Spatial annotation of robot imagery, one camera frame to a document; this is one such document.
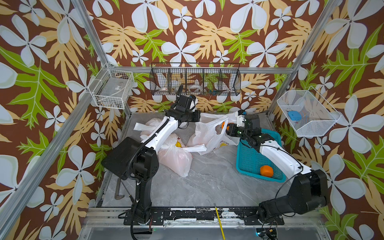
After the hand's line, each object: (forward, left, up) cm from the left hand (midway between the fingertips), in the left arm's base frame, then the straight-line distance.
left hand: (201, 113), depth 87 cm
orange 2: (-28, -37, -17) cm, 49 cm away
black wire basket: (+26, +2, +7) cm, 27 cm away
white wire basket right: (-4, -60, +4) cm, 60 cm away
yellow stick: (-53, -9, -24) cm, 59 cm away
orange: (-13, -11, +6) cm, 18 cm away
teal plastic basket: (-20, -32, -23) cm, 45 cm away
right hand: (-7, -14, -3) cm, 16 cm away
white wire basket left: (+11, +53, +10) cm, 55 cm away
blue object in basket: (-3, -53, +2) cm, 53 cm away
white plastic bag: (-23, +14, -11) cm, 29 cm away
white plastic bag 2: (-13, -5, -2) cm, 14 cm away
